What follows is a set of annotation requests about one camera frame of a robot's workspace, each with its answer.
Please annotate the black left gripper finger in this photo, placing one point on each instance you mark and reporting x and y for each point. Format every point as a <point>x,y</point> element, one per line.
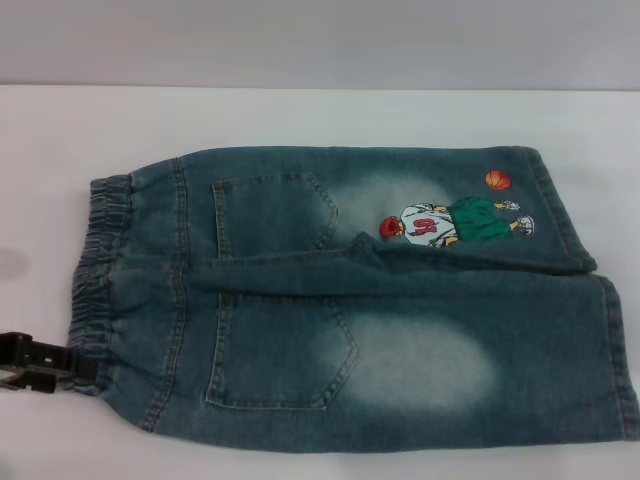
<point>75,362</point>

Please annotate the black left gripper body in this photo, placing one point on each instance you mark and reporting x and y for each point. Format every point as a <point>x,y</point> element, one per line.
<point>10,347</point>

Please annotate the blue denim shorts basketball print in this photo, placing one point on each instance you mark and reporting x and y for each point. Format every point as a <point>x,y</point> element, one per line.
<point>400,325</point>

